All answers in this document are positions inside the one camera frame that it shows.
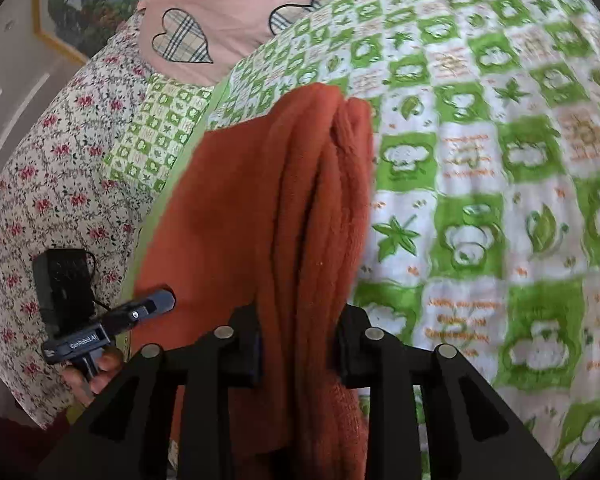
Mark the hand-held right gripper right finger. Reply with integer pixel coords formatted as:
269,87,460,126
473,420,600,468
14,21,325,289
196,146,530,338
335,304,561,480

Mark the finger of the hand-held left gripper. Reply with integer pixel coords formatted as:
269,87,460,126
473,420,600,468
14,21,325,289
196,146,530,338
111,287,176,333

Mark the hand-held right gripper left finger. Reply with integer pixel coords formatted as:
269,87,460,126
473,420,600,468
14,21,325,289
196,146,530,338
35,304,266,480

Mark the orange knit sweater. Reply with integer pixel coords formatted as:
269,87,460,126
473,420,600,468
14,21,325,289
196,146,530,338
132,82,376,480

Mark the person's left hand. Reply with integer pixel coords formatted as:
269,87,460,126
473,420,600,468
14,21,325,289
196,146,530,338
62,347,126,408

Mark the floral bed sheet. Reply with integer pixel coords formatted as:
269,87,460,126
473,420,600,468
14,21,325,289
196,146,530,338
0,10,153,428

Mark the green patchwork blanket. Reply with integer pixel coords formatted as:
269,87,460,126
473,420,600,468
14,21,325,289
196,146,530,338
65,0,600,480

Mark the pink heart print duvet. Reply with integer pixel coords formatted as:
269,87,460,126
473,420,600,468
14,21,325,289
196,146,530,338
137,0,431,86

